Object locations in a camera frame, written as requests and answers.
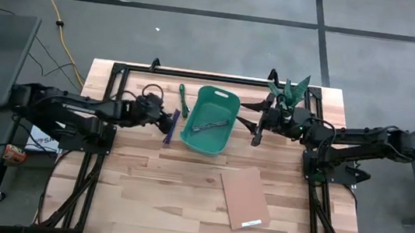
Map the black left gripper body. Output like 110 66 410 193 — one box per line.
130 91 167 128

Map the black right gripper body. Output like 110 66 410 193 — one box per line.
263 104 313 141

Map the small orange box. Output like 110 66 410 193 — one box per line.
2 143 29 165

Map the teal plastic bin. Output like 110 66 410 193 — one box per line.
178 82 244 160

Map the green USB-C cable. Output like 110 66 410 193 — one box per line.
174 83 194 119

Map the purple pen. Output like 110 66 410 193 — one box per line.
162 108 181 146

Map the white printed sheet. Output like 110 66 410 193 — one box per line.
25 124 65 154

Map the yellow extension cord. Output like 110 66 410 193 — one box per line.
4 0 95 88

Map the black USB-C cable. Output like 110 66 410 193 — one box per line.
191 115 230 136

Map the black aluminium table frame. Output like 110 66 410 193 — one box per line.
31 43 383 233

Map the brown flat board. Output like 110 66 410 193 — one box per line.
213 163 277 233

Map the green snake plant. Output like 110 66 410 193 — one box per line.
264 70 312 113

